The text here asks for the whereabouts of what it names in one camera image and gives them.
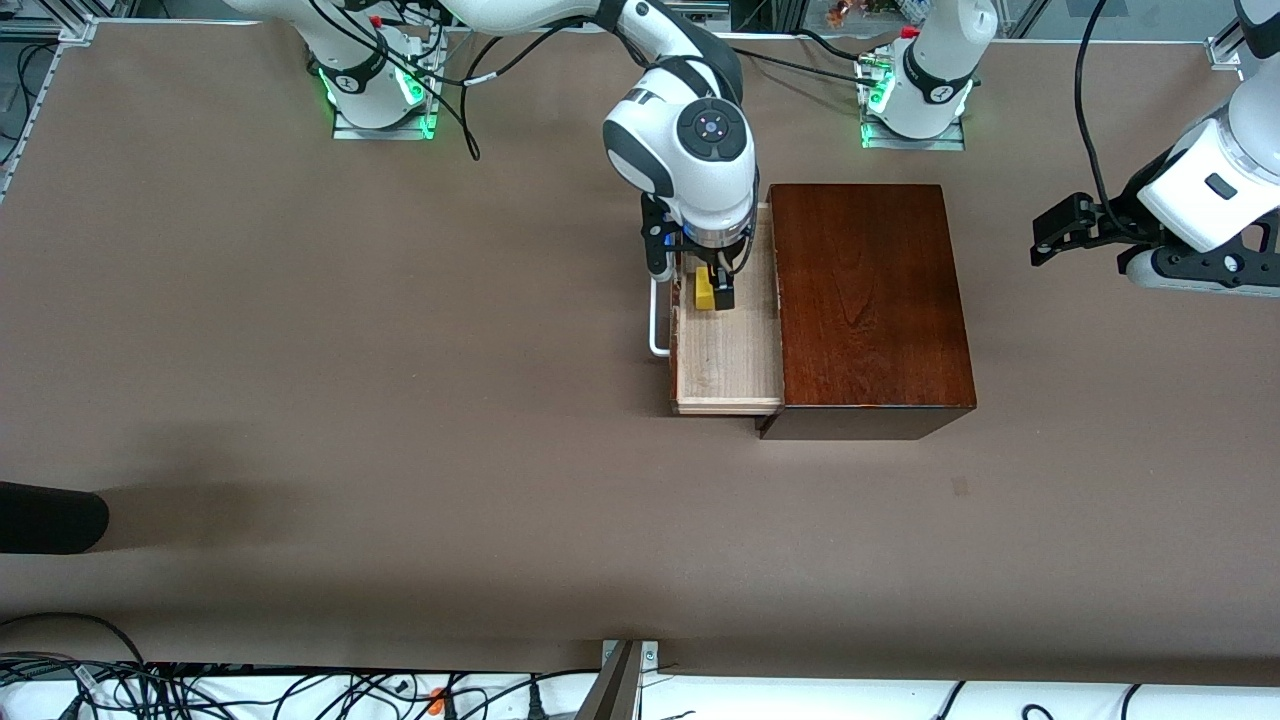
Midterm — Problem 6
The black rounded cylinder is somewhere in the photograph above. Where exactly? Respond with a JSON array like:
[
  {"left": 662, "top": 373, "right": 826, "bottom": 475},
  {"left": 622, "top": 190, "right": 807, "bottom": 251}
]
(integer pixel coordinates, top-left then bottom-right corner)
[{"left": 0, "top": 482, "right": 110, "bottom": 556}]

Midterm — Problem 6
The black looping cable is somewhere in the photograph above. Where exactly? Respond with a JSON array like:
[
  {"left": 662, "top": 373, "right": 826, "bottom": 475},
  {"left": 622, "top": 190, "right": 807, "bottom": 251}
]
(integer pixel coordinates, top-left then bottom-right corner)
[{"left": 0, "top": 612, "right": 151, "bottom": 669}]

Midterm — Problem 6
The long black base cable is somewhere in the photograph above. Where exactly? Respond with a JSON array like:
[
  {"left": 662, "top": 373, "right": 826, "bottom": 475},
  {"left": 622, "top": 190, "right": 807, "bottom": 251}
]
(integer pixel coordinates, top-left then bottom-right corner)
[{"left": 740, "top": 48, "right": 881, "bottom": 91}]

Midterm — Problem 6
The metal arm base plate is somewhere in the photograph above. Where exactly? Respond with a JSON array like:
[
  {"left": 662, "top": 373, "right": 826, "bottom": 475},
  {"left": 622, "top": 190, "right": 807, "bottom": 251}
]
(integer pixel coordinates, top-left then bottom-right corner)
[
  {"left": 332, "top": 30, "right": 441, "bottom": 141},
  {"left": 858, "top": 55, "right": 967, "bottom": 152}
]

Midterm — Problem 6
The aluminium frame rail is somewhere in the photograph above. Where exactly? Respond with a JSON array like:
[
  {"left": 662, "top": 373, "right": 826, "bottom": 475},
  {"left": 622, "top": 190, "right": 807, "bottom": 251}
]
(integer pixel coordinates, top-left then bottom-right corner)
[
  {"left": 0, "top": 0, "right": 98, "bottom": 206},
  {"left": 1205, "top": 0, "right": 1251, "bottom": 69}
]

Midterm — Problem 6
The aluminium camera mount post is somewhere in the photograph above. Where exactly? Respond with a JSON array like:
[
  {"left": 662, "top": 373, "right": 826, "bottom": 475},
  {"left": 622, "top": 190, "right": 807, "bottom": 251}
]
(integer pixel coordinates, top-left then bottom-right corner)
[{"left": 575, "top": 640, "right": 661, "bottom": 720}]

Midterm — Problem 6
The dark brown wooden cabinet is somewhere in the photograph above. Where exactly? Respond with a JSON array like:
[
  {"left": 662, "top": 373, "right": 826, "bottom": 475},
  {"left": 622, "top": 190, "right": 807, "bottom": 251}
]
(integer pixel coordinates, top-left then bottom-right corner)
[{"left": 757, "top": 183, "right": 978, "bottom": 442}]

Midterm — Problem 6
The black left camera cable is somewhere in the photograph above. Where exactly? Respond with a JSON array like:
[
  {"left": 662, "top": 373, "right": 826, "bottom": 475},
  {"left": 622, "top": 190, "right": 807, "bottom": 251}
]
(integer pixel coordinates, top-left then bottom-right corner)
[{"left": 1074, "top": 0, "right": 1146, "bottom": 241}]

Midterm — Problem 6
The short black base cable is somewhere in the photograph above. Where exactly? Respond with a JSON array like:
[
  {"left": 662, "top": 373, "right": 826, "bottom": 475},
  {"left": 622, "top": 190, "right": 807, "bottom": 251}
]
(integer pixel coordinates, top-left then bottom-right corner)
[{"left": 793, "top": 27, "right": 869, "bottom": 66}]

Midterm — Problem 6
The black cable with plug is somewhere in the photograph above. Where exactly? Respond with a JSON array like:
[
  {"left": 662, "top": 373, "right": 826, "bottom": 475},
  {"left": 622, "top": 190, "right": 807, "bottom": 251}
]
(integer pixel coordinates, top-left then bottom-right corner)
[{"left": 455, "top": 668, "right": 603, "bottom": 720}]

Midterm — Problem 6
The wooden drawer with white handle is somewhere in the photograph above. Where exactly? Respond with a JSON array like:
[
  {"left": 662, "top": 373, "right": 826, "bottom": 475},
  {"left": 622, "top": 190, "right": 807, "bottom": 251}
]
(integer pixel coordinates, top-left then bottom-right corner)
[{"left": 648, "top": 205, "right": 784, "bottom": 416}]

